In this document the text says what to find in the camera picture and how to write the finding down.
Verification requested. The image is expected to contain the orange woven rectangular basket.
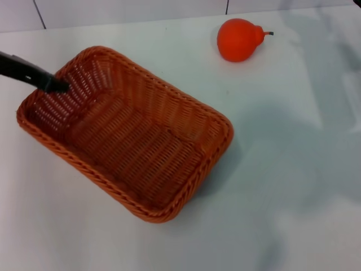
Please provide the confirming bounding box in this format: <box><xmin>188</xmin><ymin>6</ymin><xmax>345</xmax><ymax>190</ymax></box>
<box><xmin>16</xmin><ymin>46</ymin><xmax>235</xmax><ymax>224</ymax></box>

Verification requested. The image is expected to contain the orange toy pear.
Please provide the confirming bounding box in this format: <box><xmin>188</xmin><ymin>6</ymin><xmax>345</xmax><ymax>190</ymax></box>
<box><xmin>216</xmin><ymin>18</ymin><xmax>275</xmax><ymax>63</ymax></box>

